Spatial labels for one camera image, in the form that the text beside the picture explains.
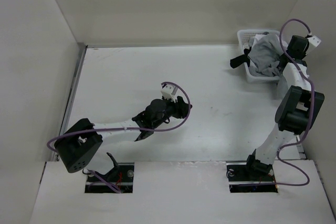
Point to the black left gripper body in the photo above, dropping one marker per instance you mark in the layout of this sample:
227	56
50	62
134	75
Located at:
172	110

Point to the grey tank top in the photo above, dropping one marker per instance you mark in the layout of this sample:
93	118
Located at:
265	56

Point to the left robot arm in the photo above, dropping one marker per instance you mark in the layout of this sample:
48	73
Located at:
79	147

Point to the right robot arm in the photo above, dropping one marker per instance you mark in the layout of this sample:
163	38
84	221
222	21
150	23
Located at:
297	110

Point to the black tank top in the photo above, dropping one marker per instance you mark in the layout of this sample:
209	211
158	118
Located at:
236	62

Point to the white tank top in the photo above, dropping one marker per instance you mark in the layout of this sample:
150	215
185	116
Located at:
258	37

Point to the white plastic laundry basket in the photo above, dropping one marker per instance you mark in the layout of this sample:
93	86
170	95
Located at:
245	41

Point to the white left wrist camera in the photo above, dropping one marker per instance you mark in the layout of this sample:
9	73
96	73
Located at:
168	92

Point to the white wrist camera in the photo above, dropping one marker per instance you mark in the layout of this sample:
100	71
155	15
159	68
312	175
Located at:
314	42
168	92

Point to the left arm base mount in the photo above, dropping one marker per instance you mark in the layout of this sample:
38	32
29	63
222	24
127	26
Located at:
123	180

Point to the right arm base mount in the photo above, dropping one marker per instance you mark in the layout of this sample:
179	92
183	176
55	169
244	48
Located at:
242	180

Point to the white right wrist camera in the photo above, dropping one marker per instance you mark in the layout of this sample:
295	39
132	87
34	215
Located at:
314	42

